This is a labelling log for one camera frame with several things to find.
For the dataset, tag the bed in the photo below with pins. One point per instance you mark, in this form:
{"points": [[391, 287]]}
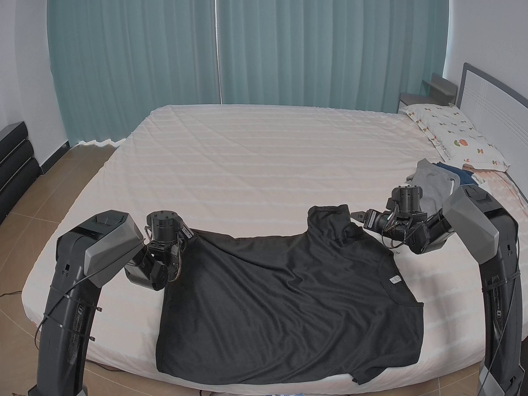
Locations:
{"points": [[247, 159]]}

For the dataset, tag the grey garment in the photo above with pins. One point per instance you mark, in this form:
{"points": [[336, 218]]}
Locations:
{"points": [[433, 184]]}

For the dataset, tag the black chest of drawers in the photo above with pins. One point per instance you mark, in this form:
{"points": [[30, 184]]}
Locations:
{"points": [[16, 167]]}

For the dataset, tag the white garment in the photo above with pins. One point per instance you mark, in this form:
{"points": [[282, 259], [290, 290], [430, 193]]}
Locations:
{"points": [[481, 184]]}

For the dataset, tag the blue-green curtain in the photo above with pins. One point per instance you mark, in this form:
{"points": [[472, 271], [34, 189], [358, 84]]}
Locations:
{"points": [[136, 48], [330, 35]]}

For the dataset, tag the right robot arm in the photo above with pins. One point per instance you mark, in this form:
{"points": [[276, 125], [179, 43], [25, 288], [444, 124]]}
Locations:
{"points": [[478, 221]]}

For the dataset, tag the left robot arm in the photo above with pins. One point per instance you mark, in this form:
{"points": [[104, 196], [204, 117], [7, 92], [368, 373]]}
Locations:
{"points": [[107, 241]]}

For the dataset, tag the black T-shirt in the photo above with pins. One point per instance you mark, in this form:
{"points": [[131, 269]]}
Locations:
{"points": [[288, 303]]}

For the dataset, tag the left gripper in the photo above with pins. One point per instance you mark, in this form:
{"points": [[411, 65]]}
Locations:
{"points": [[186, 234]]}

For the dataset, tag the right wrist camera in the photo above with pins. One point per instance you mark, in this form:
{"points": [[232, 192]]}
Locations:
{"points": [[390, 204]]}

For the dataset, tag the white printed pillow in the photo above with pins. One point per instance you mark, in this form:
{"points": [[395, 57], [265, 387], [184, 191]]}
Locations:
{"points": [[453, 134]]}

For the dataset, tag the dark blue garment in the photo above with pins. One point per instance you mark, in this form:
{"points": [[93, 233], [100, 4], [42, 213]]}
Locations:
{"points": [[464, 176]]}

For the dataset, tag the grey bedside table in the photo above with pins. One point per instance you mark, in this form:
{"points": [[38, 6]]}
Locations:
{"points": [[441, 85]]}

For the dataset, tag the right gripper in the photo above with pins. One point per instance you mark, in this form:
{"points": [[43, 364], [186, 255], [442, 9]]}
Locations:
{"points": [[376, 220]]}

